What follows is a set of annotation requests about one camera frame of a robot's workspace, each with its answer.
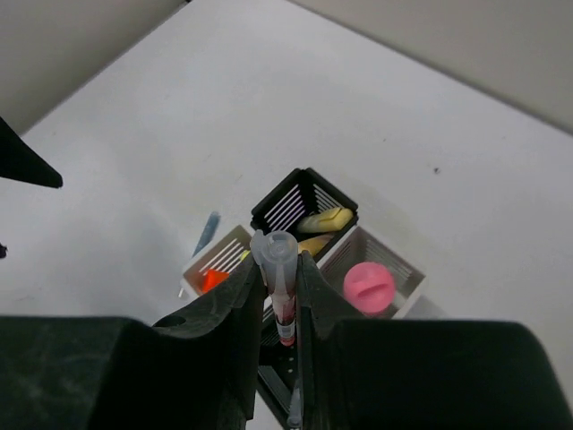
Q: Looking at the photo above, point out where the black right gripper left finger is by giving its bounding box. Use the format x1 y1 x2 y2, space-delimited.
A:
1 259 264 429

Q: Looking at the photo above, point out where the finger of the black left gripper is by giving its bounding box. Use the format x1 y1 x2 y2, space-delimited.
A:
0 118 63 189

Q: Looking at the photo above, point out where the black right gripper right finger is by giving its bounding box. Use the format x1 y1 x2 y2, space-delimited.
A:
297 254 572 429

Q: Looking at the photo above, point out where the pale orange highlighter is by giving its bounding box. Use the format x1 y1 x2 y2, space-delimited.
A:
298 234 333 256

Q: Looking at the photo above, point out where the red pen refill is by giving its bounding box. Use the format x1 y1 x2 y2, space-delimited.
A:
250 230 298 347

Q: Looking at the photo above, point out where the pale yellow highlighter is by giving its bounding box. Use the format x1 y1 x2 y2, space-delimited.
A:
296 207 354 234

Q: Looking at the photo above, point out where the black pen refill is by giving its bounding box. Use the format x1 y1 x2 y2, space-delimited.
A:
286 378 303 429

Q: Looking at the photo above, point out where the orange black highlighter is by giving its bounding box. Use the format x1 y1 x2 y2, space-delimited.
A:
201 269 229 294

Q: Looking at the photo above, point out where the black front-right container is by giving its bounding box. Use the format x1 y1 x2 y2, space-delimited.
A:
257 298 298 429

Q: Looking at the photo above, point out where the white front-left container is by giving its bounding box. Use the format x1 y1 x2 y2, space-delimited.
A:
177 225 252 300

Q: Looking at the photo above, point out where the grey back-right container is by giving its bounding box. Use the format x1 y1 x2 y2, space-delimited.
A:
319 226 426 319

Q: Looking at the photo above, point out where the black back-left container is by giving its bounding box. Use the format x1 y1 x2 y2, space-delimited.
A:
250 168 359 263

